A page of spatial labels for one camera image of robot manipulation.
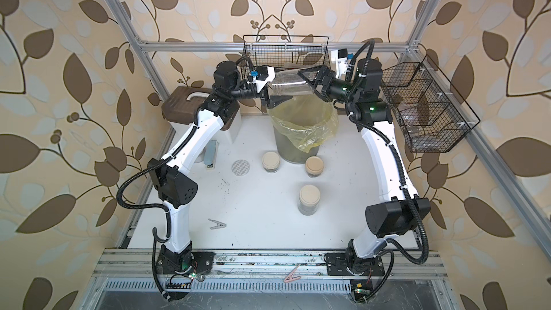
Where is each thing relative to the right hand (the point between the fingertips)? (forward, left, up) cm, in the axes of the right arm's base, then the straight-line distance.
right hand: (302, 79), depth 64 cm
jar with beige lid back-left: (-3, +13, -41) cm, 43 cm away
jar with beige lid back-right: (-7, -6, -40) cm, 41 cm away
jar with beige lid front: (-22, -2, -35) cm, 42 cm away
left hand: (+2, +6, -1) cm, 6 cm away
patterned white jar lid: (-2, +27, -47) cm, 54 cm away
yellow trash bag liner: (+18, -7, -37) cm, 42 cm away
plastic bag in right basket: (-6, -45, -19) cm, 49 cm away
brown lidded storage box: (+34, +62, -38) cm, 80 cm away
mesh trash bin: (+2, +4, -38) cm, 38 cm away
